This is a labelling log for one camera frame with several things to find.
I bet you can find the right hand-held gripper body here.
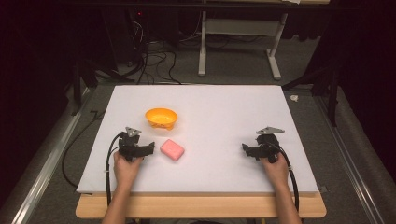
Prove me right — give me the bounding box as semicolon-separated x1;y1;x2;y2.
246;126;286;164

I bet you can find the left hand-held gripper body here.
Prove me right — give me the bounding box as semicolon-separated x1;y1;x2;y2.
118;126;151;162

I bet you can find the pink soap bar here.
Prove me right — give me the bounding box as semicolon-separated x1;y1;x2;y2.
160;138;186;161

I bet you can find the orange bowl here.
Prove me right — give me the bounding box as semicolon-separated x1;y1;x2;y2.
145;107;178;131

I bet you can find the person's left hand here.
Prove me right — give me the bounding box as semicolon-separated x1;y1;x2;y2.
113;151;145;187

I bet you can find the person's right hand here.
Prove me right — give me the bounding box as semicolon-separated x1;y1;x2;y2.
259;152;290;189

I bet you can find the white foam board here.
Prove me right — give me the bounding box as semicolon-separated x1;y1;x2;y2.
76;84;319;194

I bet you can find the wooden table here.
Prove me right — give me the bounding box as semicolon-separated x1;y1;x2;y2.
75;191;328;219

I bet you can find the black stand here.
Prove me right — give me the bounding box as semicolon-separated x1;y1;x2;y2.
70;59;135;117
281;62;341;127

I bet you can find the white metal stand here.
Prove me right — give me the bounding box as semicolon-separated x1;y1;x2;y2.
198;10;289;81

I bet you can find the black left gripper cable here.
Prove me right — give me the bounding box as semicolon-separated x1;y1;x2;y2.
104;133;123;207

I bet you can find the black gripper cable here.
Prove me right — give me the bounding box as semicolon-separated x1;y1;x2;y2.
104;133;123;207
266;141;301;213

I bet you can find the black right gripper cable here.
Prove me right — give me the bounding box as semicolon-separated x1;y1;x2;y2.
266;141;301;213

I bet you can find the black floor cable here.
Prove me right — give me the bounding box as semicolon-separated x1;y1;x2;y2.
61;109;106;189

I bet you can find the aluminium rail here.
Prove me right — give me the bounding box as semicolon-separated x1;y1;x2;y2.
8;90;94;224
314;96;387;224

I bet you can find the bundle of black floor cables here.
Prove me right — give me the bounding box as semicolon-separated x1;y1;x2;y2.
126;12;206;86

